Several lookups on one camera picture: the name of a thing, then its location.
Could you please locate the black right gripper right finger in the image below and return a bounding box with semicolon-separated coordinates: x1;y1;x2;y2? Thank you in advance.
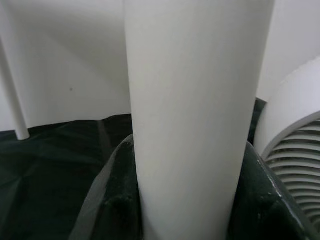
226;141;318;240

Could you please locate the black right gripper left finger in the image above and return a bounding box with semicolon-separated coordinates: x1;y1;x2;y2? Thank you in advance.
68;133;144;240

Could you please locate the white plastic table leg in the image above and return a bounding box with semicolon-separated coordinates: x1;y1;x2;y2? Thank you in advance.
0;0;30;141
123;0;276;240

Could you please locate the black tablecloth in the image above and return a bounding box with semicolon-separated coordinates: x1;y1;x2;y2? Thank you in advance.
0;97;266;240

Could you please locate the white round fan housing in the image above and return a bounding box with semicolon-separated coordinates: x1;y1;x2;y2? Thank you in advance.
253;56;320;161

